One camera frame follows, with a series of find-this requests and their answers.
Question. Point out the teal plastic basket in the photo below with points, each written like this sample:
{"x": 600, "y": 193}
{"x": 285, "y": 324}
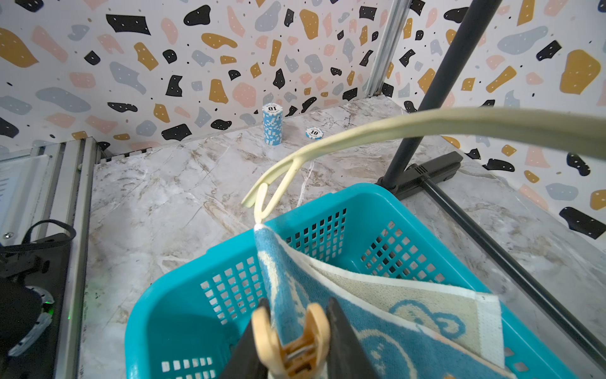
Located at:
{"x": 190, "y": 320}

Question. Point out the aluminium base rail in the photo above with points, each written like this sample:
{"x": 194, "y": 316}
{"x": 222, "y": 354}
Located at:
{"x": 46, "y": 197}

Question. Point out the large wooden hanger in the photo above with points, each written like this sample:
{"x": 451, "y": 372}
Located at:
{"x": 579, "y": 134}

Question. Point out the single blue poker chip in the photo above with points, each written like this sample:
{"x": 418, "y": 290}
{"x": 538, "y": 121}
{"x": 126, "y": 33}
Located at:
{"x": 314, "y": 133}

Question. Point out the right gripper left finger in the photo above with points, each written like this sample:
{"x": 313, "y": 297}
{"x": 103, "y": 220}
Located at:
{"x": 244, "y": 362}

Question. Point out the teal jellyfish pattern towel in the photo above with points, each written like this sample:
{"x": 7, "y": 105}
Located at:
{"x": 407, "y": 329}

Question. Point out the orange clothespin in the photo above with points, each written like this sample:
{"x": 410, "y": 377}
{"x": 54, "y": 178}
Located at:
{"x": 304, "y": 357}

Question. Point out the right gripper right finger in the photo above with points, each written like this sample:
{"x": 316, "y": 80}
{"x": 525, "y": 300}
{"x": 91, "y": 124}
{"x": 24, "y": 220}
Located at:
{"x": 346, "y": 357}

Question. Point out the blue poker chip stack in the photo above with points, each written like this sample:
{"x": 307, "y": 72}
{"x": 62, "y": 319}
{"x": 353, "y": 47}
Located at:
{"x": 272, "y": 121}

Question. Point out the black clothes rack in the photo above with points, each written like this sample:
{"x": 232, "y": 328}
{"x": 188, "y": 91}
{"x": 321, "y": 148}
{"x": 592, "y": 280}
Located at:
{"x": 547, "y": 55}

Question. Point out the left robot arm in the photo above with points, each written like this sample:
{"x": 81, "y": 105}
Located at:
{"x": 33, "y": 282}

